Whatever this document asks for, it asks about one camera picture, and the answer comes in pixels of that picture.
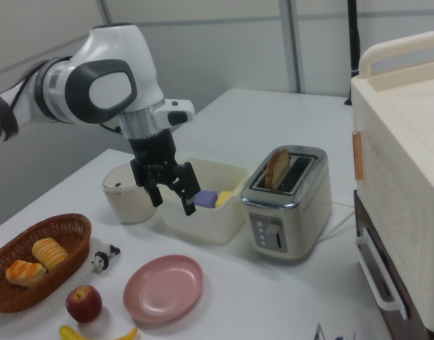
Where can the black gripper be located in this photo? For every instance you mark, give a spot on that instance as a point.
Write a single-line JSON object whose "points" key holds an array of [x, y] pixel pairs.
{"points": [[153, 148]]}

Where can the red apple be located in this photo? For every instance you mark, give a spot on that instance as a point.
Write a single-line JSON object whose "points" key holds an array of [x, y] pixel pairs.
{"points": [[84, 304]]}

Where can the cream and chrome toaster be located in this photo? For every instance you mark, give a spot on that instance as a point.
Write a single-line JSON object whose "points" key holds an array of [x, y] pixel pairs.
{"points": [[294, 212]]}

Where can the purple cube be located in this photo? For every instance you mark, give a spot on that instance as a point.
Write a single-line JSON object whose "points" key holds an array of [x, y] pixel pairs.
{"points": [[206, 199]]}

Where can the yellow cube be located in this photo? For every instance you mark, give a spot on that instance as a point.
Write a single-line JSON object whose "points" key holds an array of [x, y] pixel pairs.
{"points": [[224, 198]]}

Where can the pink plate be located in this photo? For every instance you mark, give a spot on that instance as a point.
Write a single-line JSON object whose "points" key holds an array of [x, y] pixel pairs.
{"points": [[163, 288]]}

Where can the metal toast rack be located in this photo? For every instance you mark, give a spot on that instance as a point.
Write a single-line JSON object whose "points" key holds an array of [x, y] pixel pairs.
{"points": [[319, 333]]}

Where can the black camera stand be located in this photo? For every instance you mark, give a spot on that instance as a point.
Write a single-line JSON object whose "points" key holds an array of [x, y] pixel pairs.
{"points": [[354, 42]]}

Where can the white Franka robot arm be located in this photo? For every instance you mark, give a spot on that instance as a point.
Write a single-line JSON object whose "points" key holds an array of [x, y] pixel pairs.
{"points": [[107, 53]]}

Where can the long striped bread roll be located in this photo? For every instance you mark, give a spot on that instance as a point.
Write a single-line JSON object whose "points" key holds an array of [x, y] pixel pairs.
{"points": [[48, 251]]}

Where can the orange topped bread roll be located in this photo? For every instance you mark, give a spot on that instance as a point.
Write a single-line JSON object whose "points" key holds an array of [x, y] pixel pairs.
{"points": [[25, 272]]}

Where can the cream bin with lid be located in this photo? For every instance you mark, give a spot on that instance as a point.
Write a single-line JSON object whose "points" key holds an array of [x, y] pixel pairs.
{"points": [[124, 202]]}

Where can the yellow banana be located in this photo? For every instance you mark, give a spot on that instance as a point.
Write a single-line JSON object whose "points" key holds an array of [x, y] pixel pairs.
{"points": [[69, 333]]}

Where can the brown wicker basket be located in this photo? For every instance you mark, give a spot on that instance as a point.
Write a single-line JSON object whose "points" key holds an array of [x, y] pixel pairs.
{"points": [[73, 226]]}

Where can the brown bread slice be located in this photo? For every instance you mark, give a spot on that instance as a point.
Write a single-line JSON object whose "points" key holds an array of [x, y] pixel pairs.
{"points": [[275, 166]]}

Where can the cream plastic open box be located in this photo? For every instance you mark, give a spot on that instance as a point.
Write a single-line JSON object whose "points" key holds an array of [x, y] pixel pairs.
{"points": [[202, 226]]}

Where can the cream bread box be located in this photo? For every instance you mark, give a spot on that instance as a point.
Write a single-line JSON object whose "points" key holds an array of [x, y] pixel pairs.
{"points": [[404, 141]]}

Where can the panda figurine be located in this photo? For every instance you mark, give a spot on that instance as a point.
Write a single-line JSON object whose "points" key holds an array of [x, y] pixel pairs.
{"points": [[102, 260]]}

